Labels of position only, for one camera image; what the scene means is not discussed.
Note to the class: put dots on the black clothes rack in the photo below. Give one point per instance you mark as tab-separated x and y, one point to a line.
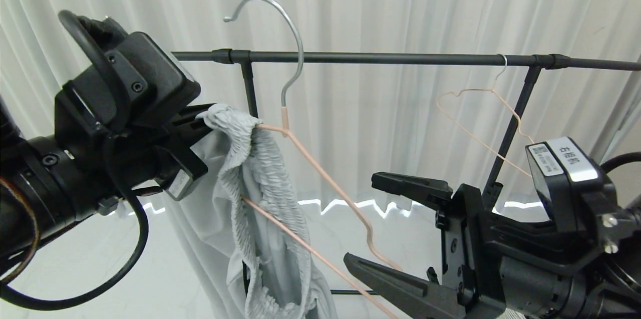
400	58

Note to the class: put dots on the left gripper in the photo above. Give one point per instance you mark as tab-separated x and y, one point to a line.
150	158

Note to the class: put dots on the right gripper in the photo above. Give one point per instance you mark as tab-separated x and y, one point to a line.
475	269

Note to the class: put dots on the pale grey shorts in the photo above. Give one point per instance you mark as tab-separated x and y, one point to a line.
265	174

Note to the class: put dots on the white curtain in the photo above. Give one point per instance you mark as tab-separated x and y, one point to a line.
375	8

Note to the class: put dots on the pink clothes hanger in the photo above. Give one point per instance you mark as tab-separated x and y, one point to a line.
481	89
284	116

